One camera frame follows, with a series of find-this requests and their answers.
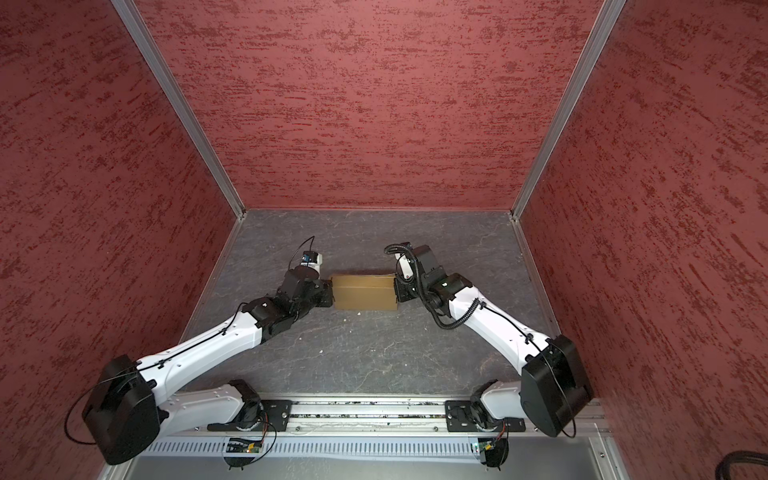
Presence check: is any right controller board with wires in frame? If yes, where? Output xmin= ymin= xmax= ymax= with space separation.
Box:
xmin=477 ymin=425 xmax=509 ymax=470

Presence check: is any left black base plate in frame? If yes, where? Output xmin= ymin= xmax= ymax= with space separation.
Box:
xmin=206 ymin=400 xmax=293 ymax=435

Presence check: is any left controller board with wires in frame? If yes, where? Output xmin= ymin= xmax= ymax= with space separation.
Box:
xmin=223 ymin=421 xmax=278 ymax=470

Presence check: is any controller board with wires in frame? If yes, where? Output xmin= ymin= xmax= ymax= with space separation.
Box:
xmin=477 ymin=425 xmax=509 ymax=470
xmin=223 ymin=421 xmax=278 ymax=470

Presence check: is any white slotted cable duct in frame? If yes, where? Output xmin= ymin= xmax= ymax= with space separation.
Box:
xmin=142 ymin=436 xmax=479 ymax=463

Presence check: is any brown cardboard box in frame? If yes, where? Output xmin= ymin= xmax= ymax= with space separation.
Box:
xmin=331 ymin=274 xmax=398 ymax=311

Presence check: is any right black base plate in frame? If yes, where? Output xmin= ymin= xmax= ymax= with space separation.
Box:
xmin=444 ymin=400 xmax=526 ymax=434

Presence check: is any aluminium corner post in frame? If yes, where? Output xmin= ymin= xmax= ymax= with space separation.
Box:
xmin=111 ymin=0 xmax=247 ymax=222
xmin=511 ymin=0 xmax=628 ymax=220

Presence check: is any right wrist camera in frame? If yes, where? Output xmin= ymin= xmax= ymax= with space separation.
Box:
xmin=395 ymin=253 xmax=414 ymax=282

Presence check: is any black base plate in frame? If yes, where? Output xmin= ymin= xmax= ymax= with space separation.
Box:
xmin=206 ymin=400 xmax=293 ymax=435
xmin=444 ymin=400 xmax=526 ymax=434

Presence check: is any right aluminium corner post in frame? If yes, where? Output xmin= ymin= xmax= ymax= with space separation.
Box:
xmin=511 ymin=0 xmax=628 ymax=220

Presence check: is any aluminium front rail frame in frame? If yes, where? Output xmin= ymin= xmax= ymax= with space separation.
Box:
xmin=104 ymin=395 xmax=628 ymax=479

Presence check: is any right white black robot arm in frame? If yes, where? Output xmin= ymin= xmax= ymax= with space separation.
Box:
xmin=385 ymin=243 xmax=594 ymax=437

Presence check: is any left aluminium corner post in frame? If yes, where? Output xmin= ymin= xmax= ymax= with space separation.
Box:
xmin=111 ymin=0 xmax=247 ymax=222

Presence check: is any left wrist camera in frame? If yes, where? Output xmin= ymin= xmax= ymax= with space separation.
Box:
xmin=300 ymin=250 xmax=323 ymax=272

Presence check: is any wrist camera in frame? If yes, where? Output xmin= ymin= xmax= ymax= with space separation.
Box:
xmin=300 ymin=250 xmax=323 ymax=272
xmin=395 ymin=253 xmax=414 ymax=282

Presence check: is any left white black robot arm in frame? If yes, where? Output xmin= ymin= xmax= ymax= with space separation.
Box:
xmin=80 ymin=264 xmax=333 ymax=465

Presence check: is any black cable bundle corner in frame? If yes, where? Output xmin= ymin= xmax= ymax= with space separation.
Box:
xmin=714 ymin=450 xmax=768 ymax=480

